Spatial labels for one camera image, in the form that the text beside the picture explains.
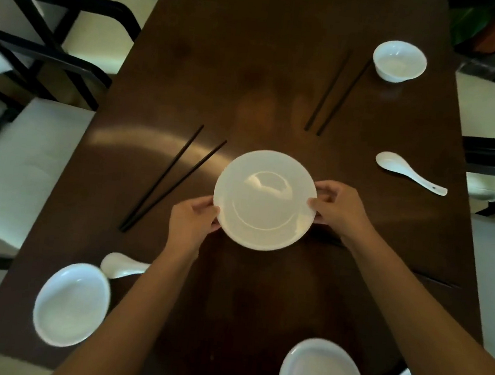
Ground person's left forearm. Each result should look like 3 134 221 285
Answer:
48 231 207 375

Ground white round plate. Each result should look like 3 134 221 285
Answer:
208 145 323 257

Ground dark chopstick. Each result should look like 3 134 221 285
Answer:
122 130 228 243
304 46 353 135
316 54 373 141
119 117 205 237

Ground green leafy plant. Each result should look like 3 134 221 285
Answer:
446 3 495 50

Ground person's left hand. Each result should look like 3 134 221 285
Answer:
164 191 225 260

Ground person's right forearm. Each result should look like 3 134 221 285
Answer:
330 226 495 375

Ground person's right hand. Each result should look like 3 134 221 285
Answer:
303 178 381 252

